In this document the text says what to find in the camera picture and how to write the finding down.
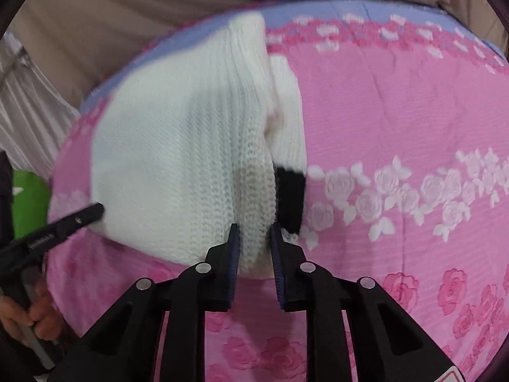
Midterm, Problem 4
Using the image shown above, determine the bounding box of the pink floral bedsheet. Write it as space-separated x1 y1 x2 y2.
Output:
47 0 509 382

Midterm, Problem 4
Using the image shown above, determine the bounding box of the green cloth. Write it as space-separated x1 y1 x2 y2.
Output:
12 170 52 241

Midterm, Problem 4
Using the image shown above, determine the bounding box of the white pleated curtain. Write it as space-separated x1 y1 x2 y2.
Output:
0 34 80 180

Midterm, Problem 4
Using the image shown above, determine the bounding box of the person's left hand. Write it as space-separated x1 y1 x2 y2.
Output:
0 278 66 341

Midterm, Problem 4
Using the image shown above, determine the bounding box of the beige cloth backdrop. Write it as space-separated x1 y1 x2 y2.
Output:
8 0 502 100

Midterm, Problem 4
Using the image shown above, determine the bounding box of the red white black knit sweater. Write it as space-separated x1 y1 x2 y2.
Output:
89 11 309 279

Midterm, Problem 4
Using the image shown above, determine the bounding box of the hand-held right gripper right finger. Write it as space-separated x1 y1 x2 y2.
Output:
269 222 466 382

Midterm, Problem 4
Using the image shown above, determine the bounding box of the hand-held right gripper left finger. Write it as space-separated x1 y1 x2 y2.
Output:
48 223 241 382

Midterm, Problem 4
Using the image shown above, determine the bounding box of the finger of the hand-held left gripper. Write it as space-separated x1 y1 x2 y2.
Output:
43 202 106 244

